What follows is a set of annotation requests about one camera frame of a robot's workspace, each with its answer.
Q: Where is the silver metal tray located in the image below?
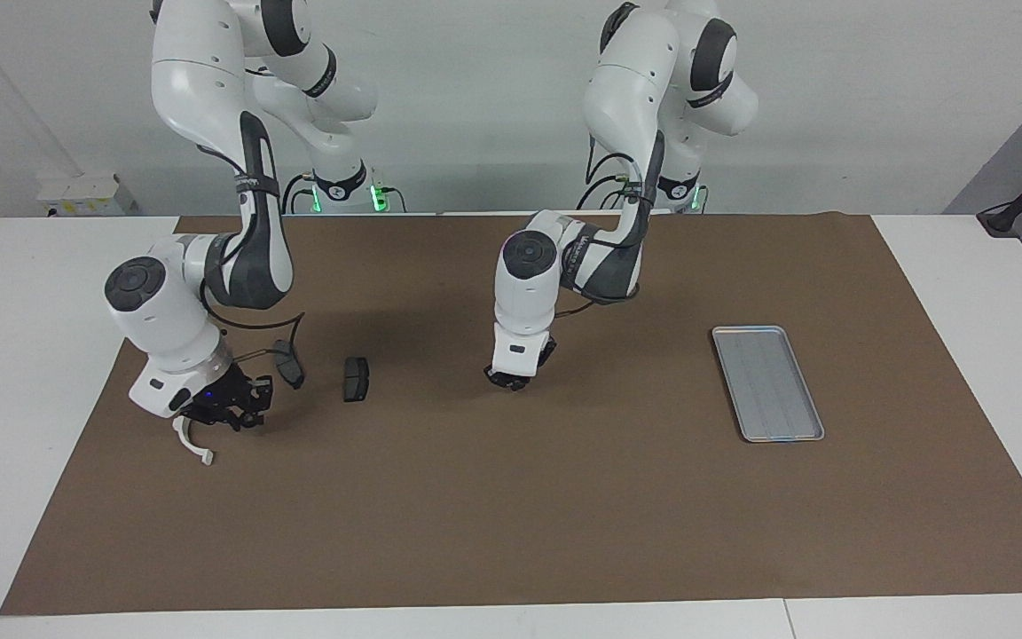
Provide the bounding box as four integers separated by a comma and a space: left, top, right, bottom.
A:
711, 326, 826, 443

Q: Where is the long dark grey brake pad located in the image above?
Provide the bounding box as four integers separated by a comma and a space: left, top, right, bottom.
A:
273, 340, 306, 391

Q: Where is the brown table mat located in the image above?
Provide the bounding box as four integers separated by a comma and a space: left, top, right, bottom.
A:
0, 213, 1022, 616

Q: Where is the white box with yellow label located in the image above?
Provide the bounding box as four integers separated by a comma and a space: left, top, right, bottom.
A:
36, 173, 141, 217

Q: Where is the white curved plastic bracket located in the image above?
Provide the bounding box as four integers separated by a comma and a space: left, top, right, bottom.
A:
172, 415, 215, 467

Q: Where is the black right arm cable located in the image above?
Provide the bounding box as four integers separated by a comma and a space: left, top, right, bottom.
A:
200, 280, 306, 365

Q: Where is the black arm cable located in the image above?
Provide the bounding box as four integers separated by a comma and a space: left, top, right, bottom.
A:
555, 129, 664, 319
200, 280, 306, 365

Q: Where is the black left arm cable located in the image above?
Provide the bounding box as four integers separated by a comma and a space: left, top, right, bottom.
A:
555, 129, 664, 319

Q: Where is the black base cable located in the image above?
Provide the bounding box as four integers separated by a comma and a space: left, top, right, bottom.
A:
283, 173, 317, 215
577, 173, 654, 211

